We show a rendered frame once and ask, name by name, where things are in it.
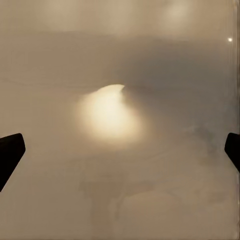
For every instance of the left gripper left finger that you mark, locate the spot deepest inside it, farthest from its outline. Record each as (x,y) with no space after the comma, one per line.
(12,149)

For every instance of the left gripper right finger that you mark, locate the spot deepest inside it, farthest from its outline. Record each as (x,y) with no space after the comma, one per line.
(232,149)

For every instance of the coffee table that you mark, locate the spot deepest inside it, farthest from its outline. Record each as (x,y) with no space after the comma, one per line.
(125,107)

